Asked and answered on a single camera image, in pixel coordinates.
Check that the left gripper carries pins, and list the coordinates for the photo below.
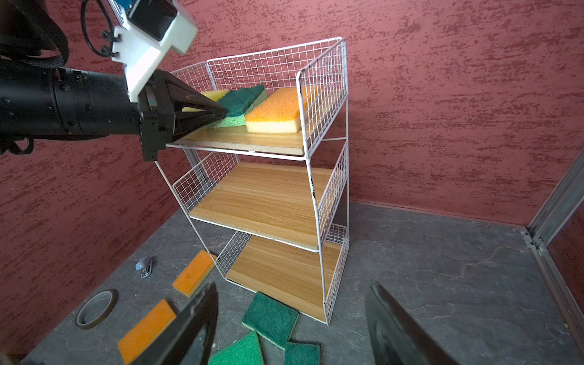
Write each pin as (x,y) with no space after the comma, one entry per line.
(169,110)

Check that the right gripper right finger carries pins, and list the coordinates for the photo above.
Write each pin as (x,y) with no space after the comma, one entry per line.
(395,337)

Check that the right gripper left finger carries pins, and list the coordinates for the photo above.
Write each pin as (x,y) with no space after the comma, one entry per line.
(189,338)

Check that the yellow sponge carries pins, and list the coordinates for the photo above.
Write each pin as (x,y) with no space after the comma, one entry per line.
(212,95)

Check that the dark green sponge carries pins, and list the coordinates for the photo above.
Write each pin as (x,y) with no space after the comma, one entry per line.
(271,319)
(302,354)
(239,104)

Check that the orange sponge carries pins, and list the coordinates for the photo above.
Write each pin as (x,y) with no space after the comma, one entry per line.
(280,113)
(146,331)
(195,273)

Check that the white wire shelf rack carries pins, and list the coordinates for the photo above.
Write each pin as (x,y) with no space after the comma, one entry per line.
(318,63)

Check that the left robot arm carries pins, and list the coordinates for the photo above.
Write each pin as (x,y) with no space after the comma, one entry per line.
(43,99)

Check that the top wooden shelf board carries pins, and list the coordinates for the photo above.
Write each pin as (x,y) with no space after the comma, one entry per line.
(237,138)

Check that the wooden shelf board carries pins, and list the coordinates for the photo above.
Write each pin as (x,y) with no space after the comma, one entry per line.
(237,138)
(270,201)
(293,276)

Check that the bottom wooden shelf board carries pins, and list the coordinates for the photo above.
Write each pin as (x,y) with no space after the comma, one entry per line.
(293,276)

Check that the middle wooden shelf board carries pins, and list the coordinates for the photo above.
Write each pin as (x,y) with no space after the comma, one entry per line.
(270,201)

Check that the bright green sponge middle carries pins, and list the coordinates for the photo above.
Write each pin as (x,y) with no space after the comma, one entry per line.
(246,351)

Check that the small white stapler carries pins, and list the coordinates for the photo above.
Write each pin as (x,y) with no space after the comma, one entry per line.
(145,265)

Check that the dark green sponge top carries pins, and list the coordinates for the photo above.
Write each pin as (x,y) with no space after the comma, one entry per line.
(271,319)

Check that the black tape roll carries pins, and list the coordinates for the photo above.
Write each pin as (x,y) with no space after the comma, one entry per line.
(96,309)

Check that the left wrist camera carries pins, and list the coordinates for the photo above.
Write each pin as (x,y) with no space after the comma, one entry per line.
(146,33)

